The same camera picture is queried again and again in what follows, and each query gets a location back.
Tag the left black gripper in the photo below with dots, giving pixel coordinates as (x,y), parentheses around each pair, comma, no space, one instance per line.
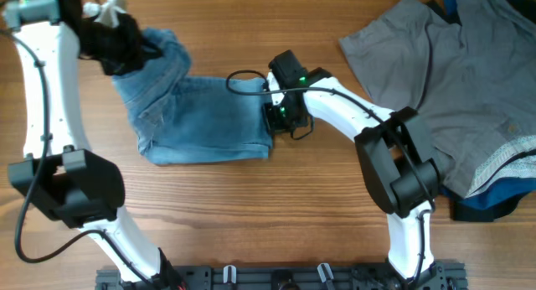
(115,55)

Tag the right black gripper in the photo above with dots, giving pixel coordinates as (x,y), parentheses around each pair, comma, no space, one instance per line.
(273,119)

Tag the light blue denim jeans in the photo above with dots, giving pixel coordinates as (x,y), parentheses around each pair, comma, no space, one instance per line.
(181,118)

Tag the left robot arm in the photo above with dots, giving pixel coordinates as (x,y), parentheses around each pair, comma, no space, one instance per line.
(59,174)

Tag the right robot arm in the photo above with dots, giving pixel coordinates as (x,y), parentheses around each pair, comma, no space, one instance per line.
(399,165)

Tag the grey t-shirt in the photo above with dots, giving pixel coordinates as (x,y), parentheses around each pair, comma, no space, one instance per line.
(472,82)

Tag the black garment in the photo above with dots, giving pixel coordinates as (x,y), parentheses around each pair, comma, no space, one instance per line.
(458,213)

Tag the right grey rail clip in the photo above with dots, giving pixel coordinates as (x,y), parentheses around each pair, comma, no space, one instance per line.
(325,273)

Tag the grey rail clip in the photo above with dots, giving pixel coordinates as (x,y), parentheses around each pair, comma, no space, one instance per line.
(229,274)
(325,273)

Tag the left grey rail clip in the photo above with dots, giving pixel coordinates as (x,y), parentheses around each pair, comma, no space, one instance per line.
(229,274)

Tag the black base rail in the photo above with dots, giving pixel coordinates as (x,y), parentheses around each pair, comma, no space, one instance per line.
(441,275)

